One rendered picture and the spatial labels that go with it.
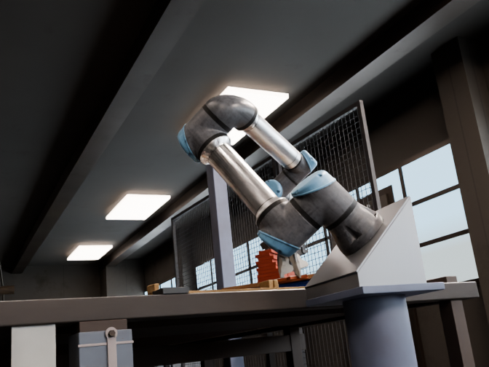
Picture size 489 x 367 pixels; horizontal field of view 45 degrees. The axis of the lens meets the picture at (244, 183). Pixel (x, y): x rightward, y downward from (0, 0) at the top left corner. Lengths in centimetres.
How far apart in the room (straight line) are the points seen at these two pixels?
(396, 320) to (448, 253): 371
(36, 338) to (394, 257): 91
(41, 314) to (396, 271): 89
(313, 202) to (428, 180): 389
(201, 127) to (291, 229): 43
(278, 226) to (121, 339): 51
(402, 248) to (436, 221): 377
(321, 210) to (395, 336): 38
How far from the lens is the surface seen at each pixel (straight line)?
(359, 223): 164
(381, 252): 159
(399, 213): 165
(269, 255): 286
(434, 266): 543
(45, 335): 153
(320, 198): 162
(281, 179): 207
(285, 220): 164
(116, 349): 154
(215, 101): 182
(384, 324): 161
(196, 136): 181
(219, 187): 410
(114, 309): 157
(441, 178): 537
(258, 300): 175
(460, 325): 230
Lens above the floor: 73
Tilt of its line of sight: 16 degrees up
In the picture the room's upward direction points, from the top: 6 degrees counter-clockwise
